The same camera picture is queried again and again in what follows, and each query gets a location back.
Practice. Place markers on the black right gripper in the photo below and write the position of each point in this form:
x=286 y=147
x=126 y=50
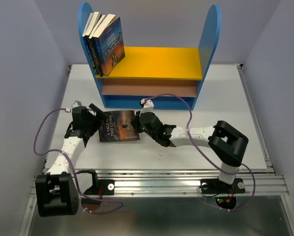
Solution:
x=136 y=122

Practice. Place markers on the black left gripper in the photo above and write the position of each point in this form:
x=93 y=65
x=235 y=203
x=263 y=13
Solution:
x=100 y=116

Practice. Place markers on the A Tale Of Two Cities book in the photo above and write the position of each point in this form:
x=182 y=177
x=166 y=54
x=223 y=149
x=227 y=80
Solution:
x=117 y=127

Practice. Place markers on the Jane Eyre blue book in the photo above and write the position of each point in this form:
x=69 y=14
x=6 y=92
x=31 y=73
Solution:
x=108 y=42

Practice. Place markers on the Nineteen Eighty-Four book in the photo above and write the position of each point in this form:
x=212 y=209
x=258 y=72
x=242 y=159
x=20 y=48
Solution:
x=91 y=26

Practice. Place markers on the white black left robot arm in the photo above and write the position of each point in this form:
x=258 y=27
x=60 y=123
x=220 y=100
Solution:
x=57 y=190

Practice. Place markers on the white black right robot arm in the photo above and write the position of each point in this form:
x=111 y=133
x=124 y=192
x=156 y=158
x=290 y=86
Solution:
x=226 y=142

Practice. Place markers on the blue yellow wooden bookshelf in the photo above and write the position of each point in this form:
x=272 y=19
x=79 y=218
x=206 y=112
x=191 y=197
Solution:
x=173 y=76

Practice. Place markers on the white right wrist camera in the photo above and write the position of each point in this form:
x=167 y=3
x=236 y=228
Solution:
x=147 y=105

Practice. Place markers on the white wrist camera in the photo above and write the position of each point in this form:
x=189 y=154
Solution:
x=74 y=105
x=147 y=105

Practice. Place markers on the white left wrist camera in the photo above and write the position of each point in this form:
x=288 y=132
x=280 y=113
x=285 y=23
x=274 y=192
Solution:
x=74 y=105

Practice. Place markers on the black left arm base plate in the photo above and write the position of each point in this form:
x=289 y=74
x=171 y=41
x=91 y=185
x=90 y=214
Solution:
x=104 y=187

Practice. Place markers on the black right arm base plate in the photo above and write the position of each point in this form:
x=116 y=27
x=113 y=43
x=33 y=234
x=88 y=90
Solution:
x=215 y=186

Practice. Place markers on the aluminium mounting rail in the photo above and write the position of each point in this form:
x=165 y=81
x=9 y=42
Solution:
x=185 y=183

